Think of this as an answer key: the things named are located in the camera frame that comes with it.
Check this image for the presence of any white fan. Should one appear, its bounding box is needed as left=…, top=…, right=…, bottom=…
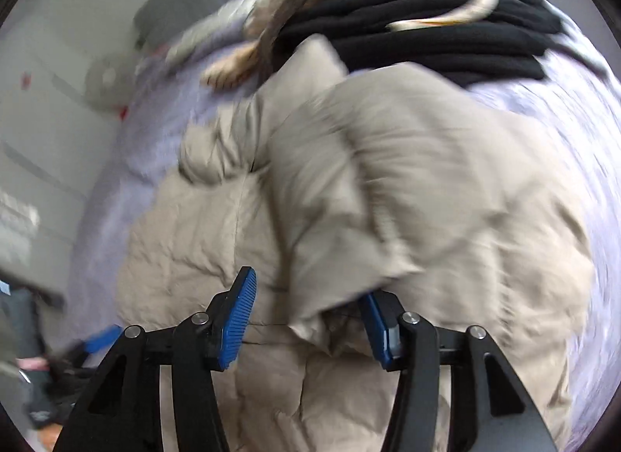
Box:
left=85, top=56, right=132, bottom=110

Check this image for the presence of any beige puffer jacket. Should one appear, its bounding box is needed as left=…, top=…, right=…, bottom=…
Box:
left=116, top=37, right=597, bottom=452

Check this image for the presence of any black chunky knit blanket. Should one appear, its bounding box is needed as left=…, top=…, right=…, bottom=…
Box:
left=272, top=0, right=564, bottom=89

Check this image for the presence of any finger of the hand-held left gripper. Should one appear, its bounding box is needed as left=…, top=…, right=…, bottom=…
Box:
left=80, top=325, right=124, bottom=356

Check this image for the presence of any lavender fleece blanket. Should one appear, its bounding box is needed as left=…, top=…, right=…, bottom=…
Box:
left=65, top=0, right=621, bottom=452

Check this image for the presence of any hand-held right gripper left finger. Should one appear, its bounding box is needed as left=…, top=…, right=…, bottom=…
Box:
left=51, top=265, right=258, bottom=452

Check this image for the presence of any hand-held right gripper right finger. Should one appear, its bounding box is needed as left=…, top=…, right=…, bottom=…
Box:
left=358, top=291, right=559, bottom=452

